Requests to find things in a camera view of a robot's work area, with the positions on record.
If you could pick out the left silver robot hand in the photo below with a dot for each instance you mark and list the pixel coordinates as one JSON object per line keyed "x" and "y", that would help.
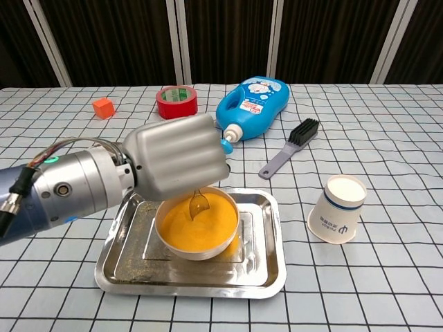
{"x": 173, "y": 155}

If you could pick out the light blue checked tablecloth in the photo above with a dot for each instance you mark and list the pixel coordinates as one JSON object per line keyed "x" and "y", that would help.
{"x": 380, "y": 138}

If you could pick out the black folding screen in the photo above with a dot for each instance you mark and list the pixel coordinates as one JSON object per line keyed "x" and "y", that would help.
{"x": 110, "y": 34}

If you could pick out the small metal spoon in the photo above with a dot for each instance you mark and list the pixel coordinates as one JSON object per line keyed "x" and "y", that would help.
{"x": 198, "y": 205}

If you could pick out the white paper cup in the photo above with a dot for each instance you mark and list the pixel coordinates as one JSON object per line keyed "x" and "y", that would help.
{"x": 335, "y": 218}

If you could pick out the grey brush with black bristles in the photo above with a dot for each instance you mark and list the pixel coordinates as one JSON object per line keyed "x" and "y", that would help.
{"x": 280, "y": 159}

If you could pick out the blue detergent pump bottle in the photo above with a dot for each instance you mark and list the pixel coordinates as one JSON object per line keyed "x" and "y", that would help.
{"x": 252, "y": 114}

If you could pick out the white bowl of orange powder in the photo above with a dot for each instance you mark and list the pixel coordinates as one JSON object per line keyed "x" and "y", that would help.
{"x": 194, "y": 231}

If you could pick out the orange cube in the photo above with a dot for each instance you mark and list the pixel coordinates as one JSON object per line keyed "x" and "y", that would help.
{"x": 103, "y": 108}

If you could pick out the red tape roll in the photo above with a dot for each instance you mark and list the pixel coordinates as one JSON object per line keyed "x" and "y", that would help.
{"x": 174, "y": 109}

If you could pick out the rectangular steel tray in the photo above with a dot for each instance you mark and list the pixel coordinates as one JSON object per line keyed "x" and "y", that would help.
{"x": 138, "y": 273}

